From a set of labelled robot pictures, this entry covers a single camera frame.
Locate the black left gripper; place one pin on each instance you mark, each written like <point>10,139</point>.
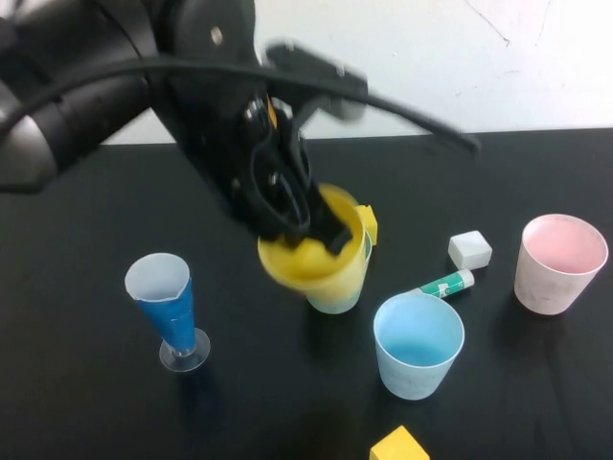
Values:
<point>230,144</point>

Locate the yellow plastic cup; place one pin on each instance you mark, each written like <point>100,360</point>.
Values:
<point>316,273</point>

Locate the blue plastic cup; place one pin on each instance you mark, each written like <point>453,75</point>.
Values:
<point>416,374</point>

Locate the pink plastic cup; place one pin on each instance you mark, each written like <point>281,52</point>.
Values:
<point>551,292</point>

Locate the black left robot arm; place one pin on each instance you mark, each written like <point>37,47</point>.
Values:
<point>72,120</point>

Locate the yellow foam cube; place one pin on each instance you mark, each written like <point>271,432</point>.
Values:
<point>371,227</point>
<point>397,445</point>

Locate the green plastic cup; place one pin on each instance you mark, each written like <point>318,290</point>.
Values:
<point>335,304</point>

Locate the green white glue stick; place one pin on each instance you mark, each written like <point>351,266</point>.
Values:
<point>450,283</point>

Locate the blue-taped conical measuring glass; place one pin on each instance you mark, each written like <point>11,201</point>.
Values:
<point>172,316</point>

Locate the white foam cube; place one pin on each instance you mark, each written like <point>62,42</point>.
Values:
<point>469,249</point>

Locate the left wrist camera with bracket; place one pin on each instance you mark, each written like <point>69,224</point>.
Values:
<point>335,91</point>

